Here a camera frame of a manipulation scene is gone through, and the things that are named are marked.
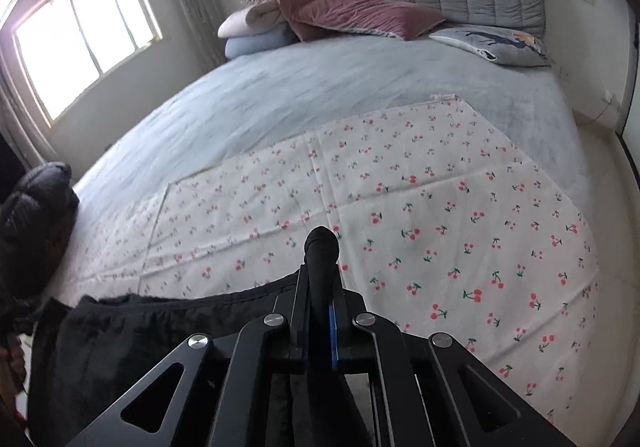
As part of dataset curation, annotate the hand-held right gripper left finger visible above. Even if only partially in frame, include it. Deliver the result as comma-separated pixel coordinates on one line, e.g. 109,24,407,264
65,265,313,447

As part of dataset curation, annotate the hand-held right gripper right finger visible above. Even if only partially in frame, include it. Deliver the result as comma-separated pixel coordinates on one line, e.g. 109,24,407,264
326,280,577,447

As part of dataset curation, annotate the black snap-button jacket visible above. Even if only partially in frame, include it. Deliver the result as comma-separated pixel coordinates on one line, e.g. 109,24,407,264
27,226,381,447

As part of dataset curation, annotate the cherry print sheet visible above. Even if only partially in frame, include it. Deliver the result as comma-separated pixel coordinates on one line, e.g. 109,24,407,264
67,94,602,430

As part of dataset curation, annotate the bed with grey blanket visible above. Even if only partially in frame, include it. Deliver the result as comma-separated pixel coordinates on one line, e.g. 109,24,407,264
42,33,588,308

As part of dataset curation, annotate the black puffer jacket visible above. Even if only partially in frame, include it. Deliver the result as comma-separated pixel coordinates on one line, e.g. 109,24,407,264
0,162,81,328

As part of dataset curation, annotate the light blue pillow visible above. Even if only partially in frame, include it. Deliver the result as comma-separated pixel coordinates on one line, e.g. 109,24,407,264
224,24,302,60

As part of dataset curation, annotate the white pillow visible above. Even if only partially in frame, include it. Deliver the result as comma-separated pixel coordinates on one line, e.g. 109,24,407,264
217,2,297,40

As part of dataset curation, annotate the large pink velvet pillow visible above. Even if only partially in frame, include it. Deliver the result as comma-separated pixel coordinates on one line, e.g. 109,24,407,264
286,0,447,42

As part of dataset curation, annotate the grey printed cushion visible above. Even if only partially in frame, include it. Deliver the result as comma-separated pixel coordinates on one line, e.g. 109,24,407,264
428,26,555,70

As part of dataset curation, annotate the window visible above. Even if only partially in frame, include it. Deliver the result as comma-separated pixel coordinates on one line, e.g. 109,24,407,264
11,0,165,128

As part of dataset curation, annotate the white cable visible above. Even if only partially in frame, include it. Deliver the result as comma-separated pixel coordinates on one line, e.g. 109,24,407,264
574,98,614,128

